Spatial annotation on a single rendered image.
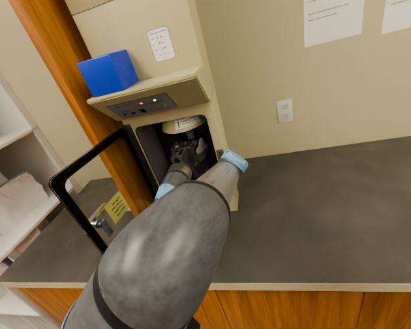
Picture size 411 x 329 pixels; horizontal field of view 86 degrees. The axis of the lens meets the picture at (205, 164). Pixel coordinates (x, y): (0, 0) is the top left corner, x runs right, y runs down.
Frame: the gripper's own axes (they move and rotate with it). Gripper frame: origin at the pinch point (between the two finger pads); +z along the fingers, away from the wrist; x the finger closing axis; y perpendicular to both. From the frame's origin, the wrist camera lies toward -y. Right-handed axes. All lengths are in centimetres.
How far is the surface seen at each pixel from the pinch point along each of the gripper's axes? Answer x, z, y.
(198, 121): -5.7, -4.0, 11.4
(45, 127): 99, 34, 12
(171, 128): 3.4, -6.8, 11.9
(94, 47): 16.6, -9.1, 40.9
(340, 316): -43, -36, -53
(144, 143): 15.5, -7.5, 8.2
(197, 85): -12.2, -18.3, 26.2
